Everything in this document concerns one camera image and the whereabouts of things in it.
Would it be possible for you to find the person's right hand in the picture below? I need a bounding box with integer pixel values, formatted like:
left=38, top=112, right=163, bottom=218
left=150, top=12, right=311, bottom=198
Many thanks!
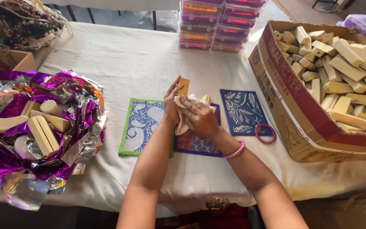
left=179, top=95, right=221, bottom=138

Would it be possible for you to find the person's left hand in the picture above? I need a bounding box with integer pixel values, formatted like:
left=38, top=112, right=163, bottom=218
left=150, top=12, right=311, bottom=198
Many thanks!
left=163, top=76, right=183, bottom=123

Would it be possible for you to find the tan wooden block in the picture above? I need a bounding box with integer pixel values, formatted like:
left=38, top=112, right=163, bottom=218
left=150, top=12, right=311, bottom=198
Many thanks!
left=177, top=77, right=190, bottom=97

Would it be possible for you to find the cream wiping cloth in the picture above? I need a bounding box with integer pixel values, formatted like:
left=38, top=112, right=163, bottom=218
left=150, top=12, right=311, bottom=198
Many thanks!
left=174, top=94, right=217, bottom=137

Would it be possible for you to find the navy mat with red pattern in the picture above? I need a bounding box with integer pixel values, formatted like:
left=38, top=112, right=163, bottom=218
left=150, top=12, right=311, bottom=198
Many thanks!
left=173, top=103, right=223, bottom=158

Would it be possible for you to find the white tablecloth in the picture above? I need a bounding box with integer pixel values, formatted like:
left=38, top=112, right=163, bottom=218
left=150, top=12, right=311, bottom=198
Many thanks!
left=0, top=22, right=366, bottom=218

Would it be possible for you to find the blue paisley mat green border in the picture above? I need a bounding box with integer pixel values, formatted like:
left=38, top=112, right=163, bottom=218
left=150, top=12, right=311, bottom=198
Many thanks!
left=118, top=98, right=175, bottom=158

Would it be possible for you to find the navy leaf print mat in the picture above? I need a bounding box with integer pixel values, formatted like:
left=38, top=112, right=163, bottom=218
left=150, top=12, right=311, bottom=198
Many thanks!
left=220, top=89, right=274, bottom=137

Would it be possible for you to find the stack of clear plastic containers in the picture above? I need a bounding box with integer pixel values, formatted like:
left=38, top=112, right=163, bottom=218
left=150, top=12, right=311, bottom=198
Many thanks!
left=177, top=0, right=268, bottom=53

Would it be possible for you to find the clear plastic sheet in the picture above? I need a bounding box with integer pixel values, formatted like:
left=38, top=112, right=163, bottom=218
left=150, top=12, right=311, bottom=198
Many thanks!
left=139, top=10, right=179, bottom=31

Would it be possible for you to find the pink wrist bangle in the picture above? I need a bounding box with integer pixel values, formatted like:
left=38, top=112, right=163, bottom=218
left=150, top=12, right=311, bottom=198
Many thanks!
left=222, top=140, right=246, bottom=159

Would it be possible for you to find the loose pink bangle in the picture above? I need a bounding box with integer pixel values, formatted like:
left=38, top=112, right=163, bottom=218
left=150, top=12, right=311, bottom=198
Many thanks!
left=255, top=123, right=277, bottom=145

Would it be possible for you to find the large printed cardboard carton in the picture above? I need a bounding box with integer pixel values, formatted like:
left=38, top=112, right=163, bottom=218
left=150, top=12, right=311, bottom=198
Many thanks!
left=248, top=20, right=366, bottom=163

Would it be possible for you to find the cloth covered background table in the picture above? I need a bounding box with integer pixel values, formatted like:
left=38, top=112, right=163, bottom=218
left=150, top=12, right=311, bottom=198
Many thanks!
left=42, top=0, right=180, bottom=31

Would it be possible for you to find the person's red clothing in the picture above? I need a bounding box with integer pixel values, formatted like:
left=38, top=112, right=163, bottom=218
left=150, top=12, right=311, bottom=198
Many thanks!
left=158, top=204, right=256, bottom=229

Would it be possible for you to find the wooden wedge block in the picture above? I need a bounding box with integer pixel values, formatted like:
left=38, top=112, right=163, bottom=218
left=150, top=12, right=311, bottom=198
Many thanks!
left=30, top=110, right=71, bottom=132

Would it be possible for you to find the heap of purple silver foil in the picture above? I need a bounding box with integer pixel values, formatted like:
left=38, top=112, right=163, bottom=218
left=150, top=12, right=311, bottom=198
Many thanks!
left=0, top=70, right=108, bottom=211

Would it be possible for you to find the round wooden cylinder block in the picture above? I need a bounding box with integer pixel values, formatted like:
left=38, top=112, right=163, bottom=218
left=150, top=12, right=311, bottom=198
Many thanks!
left=40, top=100, right=60, bottom=116

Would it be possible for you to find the slotted rectangular wooden block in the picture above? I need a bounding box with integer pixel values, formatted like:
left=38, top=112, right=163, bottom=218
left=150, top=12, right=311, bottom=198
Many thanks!
left=27, top=115, right=60, bottom=157

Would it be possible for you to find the small square wooden block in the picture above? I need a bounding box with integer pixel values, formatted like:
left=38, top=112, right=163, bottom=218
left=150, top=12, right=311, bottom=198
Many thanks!
left=20, top=101, right=41, bottom=117

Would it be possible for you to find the small brown cardboard box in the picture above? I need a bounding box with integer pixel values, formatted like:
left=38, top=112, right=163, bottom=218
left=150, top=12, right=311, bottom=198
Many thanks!
left=0, top=45, right=37, bottom=78

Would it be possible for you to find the pile of pale wooden blocks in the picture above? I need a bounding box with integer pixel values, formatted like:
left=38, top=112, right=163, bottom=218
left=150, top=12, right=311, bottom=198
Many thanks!
left=272, top=25, right=366, bottom=135

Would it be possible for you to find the round pale wooden piece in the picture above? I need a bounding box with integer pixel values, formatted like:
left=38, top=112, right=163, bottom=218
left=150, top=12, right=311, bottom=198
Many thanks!
left=14, top=134, right=39, bottom=160

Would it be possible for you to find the heap of beaded necklaces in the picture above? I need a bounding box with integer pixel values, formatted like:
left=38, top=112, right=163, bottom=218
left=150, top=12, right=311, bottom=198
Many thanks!
left=0, top=0, right=74, bottom=51

